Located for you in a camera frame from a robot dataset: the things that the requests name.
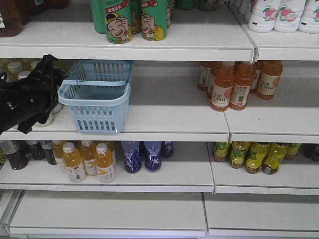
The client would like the green cartoon drink can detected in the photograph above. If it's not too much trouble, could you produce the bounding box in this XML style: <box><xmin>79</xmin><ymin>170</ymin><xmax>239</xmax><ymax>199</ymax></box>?
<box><xmin>140</xmin><ymin>0</ymin><xmax>167</xmax><ymax>41</ymax></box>
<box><xmin>103</xmin><ymin>0</ymin><xmax>132</xmax><ymax>44</ymax></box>

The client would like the light blue plastic basket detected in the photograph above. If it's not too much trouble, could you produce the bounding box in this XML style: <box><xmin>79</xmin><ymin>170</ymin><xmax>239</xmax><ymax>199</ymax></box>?
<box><xmin>58</xmin><ymin>60</ymin><xmax>134</xmax><ymax>133</ymax></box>

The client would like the orange C100 juice bottle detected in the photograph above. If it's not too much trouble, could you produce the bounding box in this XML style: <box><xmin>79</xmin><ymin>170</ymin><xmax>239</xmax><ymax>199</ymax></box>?
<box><xmin>229</xmin><ymin>62</ymin><xmax>256</xmax><ymax>111</ymax></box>
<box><xmin>211</xmin><ymin>61</ymin><xmax>235</xmax><ymax>112</ymax></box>
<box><xmin>256</xmin><ymin>60</ymin><xmax>283</xmax><ymax>100</ymax></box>

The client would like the pale yellow drink bottle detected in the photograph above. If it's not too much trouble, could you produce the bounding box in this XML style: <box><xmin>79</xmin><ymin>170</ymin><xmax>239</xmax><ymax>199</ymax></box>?
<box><xmin>7</xmin><ymin>61</ymin><xmax>23</xmax><ymax>82</ymax></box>
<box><xmin>17</xmin><ymin>71</ymin><xmax>31</xmax><ymax>80</ymax></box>

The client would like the blue sports drink bottle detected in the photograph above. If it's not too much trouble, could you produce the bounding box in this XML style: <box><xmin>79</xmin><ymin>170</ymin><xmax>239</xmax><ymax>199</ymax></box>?
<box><xmin>144</xmin><ymin>141</ymin><xmax>161</xmax><ymax>172</ymax></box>
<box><xmin>121</xmin><ymin>141</ymin><xmax>142</xmax><ymax>173</ymax></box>

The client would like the white store shelving unit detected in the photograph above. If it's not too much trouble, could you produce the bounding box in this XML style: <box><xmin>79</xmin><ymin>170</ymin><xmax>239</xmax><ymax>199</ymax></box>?
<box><xmin>0</xmin><ymin>0</ymin><xmax>319</xmax><ymax>239</ymax></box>

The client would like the dark tea bottle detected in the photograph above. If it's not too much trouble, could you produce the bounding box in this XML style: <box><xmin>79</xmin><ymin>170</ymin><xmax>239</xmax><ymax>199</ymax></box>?
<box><xmin>0</xmin><ymin>140</ymin><xmax>28</xmax><ymax>170</ymax></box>
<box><xmin>25</xmin><ymin>140</ymin><xmax>45</xmax><ymax>160</ymax></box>
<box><xmin>40</xmin><ymin>140</ymin><xmax>57</xmax><ymax>165</ymax></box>

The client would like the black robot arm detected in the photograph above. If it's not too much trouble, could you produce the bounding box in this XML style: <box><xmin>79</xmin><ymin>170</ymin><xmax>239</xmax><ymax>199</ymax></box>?
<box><xmin>0</xmin><ymin>54</ymin><xmax>69</xmax><ymax>134</ymax></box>

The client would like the orange vitamin drink bottle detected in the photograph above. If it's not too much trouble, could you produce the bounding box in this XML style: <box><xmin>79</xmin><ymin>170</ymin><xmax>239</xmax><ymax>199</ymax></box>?
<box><xmin>80</xmin><ymin>140</ymin><xmax>97</xmax><ymax>176</ymax></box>
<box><xmin>63</xmin><ymin>142</ymin><xmax>86</xmax><ymax>183</ymax></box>
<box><xmin>95</xmin><ymin>143</ymin><xmax>116</xmax><ymax>183</ymax></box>

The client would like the yellow lemon tea bottle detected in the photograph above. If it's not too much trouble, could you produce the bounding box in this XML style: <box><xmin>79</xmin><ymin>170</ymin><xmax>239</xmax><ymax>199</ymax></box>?
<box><xmin>245</xmin><ymin>142</ymin><xmax>270</xmax><ymax>174</ymax></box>
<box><xmin>262</xmin><ymin>142</ymin><xmax>288</xmax><ymax>175</ymax></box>
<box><xmin>229</xmin><ymin>141</ymin><xmax>251</xmax><ymax>169</ymax></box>
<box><xmin>284</xmin><ymin>143</ymin><xmax>302</xmax><ymax>160</ymax></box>

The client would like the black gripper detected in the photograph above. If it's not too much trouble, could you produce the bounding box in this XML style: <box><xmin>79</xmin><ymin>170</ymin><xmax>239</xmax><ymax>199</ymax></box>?
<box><xmin>18</xmin><ymin>54</ymin><xmax>69</xmax><ymax>134</ymax></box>

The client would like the white peach drink bottle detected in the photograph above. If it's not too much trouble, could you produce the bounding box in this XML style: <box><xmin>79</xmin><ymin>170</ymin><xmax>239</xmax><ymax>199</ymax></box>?
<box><xmin>248</xmin><ymin>0</ymin><xmax>281</xmax><ymax>33</ymax></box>
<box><xmin>274</xmin><ymin>0</ymin><xmax>306</xmax><ymax>33</ymax></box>

